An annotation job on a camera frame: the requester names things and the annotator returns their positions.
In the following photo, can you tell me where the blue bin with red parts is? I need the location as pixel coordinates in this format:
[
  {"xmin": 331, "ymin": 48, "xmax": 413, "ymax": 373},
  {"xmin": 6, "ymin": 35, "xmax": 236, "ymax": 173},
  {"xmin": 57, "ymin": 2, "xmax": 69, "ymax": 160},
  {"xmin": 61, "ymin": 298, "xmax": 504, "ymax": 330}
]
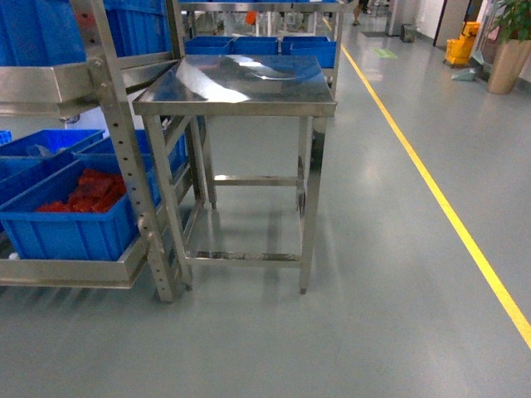
[{"xmin": 1, "ymin": 156, "xmax": 139, "ymax": 261}]

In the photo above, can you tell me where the stainless steel table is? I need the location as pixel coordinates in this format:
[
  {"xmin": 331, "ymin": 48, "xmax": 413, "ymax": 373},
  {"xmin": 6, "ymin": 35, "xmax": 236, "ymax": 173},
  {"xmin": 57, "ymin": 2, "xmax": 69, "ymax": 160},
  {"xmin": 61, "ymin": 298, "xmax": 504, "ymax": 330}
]
[{"xmin": 133, "ymin": 55, "xmax": 337, "ymax": 294}]

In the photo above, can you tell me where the steel flow rack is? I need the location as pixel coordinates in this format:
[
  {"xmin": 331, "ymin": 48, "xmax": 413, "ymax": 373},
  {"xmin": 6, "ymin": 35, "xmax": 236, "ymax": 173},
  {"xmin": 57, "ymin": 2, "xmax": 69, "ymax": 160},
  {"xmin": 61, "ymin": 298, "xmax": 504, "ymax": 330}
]
[{"xmin": 1, "ymin": 1, "xmax": 197, "ymax": 302}]

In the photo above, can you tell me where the yellow mop bucket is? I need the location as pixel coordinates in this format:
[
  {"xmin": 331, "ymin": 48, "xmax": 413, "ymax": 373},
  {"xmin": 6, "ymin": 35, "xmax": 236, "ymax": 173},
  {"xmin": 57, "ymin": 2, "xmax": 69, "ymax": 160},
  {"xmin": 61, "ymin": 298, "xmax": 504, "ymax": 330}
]
[{"xmin": 445, "ymin": 22, "xmax": 480, "ymax": 66}]

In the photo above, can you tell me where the plant in tan pot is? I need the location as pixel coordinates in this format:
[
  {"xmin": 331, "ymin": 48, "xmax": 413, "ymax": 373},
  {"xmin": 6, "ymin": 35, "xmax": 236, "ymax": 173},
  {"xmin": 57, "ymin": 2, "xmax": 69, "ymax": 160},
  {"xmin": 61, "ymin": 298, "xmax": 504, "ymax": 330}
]
[{"xmin": 487, "ymin": 0, "xmax": 530, "ymax": 95}]

